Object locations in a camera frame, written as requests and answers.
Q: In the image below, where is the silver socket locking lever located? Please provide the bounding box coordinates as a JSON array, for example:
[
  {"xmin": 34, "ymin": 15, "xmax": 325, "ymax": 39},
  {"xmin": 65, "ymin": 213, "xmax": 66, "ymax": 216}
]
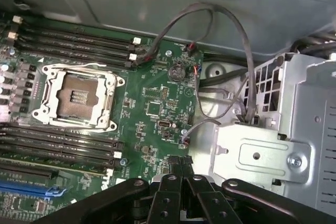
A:
[{"xmin": 48, "ymin": 62, "xmax": 106, "ymax": 70}]

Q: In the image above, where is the thin grey wire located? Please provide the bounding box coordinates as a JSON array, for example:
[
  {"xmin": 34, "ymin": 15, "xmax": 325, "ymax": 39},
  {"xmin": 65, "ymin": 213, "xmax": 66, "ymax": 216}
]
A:
[
  {"xmin": 182, "ymin": 119, "xmax": 222, "ymax": 143},
  {"xmin": 194, "ymin": 76, "xmax": 238, "ymax": 120}
]

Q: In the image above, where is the blue expansion slot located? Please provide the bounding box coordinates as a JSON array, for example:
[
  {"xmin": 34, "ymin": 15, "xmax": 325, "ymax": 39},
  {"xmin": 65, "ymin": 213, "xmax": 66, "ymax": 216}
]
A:
[{"xmin": 0, "ymin": 180, "xmax": 68, "ymax": 197}]

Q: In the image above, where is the looped grey wire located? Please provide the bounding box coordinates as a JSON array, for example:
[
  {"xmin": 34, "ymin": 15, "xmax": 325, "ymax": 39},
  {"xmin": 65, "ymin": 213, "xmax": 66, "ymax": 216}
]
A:
[{"xmin": 132, "ymin": 3, "xmax": 215, "ymax": 67}]

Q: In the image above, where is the black cable bundle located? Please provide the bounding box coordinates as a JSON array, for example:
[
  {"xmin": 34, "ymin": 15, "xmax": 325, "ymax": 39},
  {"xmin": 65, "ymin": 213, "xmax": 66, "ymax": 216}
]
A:
[{"xmin": 290, "ymin": 28, "xmax": 336, "ymax": 58}]

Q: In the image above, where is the silver disk bay cage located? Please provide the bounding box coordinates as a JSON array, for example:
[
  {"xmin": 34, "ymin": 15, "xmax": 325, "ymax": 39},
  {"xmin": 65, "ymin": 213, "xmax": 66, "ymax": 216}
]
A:
[{"xmin": 195, "ymin": 50, "xmax": 336, "ymax": 209}]

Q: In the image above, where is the long black expansion slot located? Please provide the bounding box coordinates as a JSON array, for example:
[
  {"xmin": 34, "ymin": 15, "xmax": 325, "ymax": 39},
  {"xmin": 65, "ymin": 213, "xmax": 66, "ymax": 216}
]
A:
[{"xmin": 0, "ymin": 169, "xmax": 60, "ymax": 182}]

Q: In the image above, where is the silver CPU socket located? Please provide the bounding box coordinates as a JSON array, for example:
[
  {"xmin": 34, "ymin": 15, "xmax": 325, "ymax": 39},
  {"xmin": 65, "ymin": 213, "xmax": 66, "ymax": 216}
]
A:
[{"xmin": 31, "ymin": 62, "xmax": 125, "ymax": 132}]

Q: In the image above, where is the long grey wire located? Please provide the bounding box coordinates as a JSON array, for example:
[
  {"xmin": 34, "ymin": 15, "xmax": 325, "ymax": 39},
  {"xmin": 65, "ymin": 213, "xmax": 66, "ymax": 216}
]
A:
[{"xmin": 209, "ymin": 3, "xmax": 259, "ymax": 126}]

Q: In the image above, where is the green motherboard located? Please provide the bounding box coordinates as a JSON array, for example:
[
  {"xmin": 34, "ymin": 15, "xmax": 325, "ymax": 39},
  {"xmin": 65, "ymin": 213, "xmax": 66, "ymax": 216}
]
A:
[{"xmin": 0, "ymin": 15, "xmax": 205, "ymax": 224}]

